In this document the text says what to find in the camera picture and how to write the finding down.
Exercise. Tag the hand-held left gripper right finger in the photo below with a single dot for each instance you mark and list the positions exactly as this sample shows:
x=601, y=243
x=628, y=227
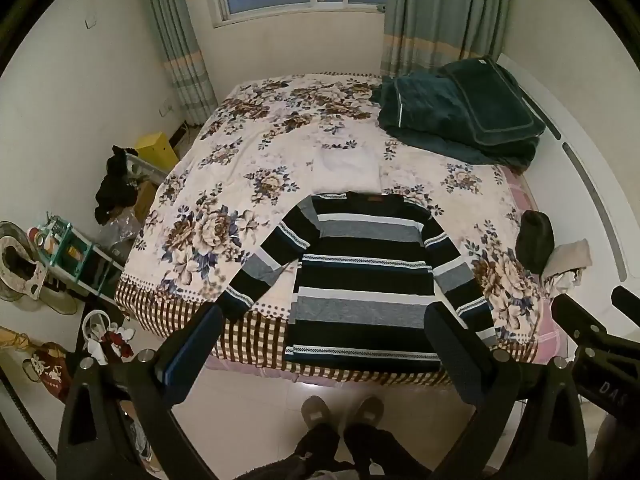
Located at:
x=445, y=345

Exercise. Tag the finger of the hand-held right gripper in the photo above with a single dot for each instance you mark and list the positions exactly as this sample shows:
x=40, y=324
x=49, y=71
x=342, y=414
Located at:
x=580, y=322
x=627, y=300

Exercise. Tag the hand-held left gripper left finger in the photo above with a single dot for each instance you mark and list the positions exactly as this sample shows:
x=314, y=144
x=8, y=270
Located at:
x=182, y=360

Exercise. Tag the striped knit sweater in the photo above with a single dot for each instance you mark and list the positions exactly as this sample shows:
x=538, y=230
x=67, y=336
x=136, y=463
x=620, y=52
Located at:
x=350, y=305

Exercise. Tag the black hanging clothes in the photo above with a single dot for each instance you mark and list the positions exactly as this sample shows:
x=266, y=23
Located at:
x=115, y=190

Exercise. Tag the beige crumpled cloth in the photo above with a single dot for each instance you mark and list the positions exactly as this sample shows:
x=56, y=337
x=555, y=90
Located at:
x=570, y=257

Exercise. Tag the white round plastic item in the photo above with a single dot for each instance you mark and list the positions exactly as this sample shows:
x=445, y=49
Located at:
x=97, y=330

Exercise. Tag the dark knit cap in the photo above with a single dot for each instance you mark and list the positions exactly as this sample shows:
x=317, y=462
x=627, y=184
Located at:
x=535, y=240

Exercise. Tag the person's right slipper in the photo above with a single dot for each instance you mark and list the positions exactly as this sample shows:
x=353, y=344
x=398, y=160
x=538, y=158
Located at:
x=365, y=412

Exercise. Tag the person's slipper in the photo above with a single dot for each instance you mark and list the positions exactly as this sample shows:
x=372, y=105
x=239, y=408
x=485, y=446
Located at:
x=316, y=410
x=365, y=412

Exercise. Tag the white bed headboard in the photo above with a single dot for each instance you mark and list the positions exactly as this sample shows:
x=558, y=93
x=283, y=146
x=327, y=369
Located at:
x=590, y=170

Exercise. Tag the red printed bag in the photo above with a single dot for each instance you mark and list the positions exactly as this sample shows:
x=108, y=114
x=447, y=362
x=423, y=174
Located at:
x=47, y=370

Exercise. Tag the person's left slipper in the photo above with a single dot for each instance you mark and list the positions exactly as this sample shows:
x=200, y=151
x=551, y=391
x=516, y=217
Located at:
x=316, y=410

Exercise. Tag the clear plastic bag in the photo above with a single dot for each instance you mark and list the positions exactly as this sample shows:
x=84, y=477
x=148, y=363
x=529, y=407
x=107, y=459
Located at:
x=117, y=232

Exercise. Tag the green shelf rack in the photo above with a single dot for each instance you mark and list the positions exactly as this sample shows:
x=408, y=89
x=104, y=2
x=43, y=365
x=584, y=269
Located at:
x=65, y=255

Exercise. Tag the round standing fan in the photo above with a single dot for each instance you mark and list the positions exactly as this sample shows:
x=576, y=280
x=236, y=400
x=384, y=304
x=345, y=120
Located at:
x=15, y=260

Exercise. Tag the white folded cloth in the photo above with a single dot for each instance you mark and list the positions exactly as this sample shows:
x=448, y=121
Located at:
x=345, y=170

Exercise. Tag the floral bed sheet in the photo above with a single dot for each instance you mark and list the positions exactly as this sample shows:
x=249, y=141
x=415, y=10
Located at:
x=240, y=160

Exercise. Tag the yellow box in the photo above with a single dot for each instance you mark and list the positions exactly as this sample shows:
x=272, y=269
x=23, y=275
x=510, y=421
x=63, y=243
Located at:
x=157, y=150

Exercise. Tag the dark green blanket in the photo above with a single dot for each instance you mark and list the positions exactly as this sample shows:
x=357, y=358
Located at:
x=450, y=110

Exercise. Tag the green striped curtain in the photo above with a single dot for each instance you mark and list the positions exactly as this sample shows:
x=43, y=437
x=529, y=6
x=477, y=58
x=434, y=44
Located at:
x=175, y=50
x=440, y=10

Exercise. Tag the wall socket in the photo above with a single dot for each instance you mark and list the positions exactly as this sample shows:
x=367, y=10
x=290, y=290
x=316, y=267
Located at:
x=165, y=109

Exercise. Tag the wall switch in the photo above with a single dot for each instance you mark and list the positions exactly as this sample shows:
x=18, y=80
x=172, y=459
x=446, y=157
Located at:
x=90, y=23

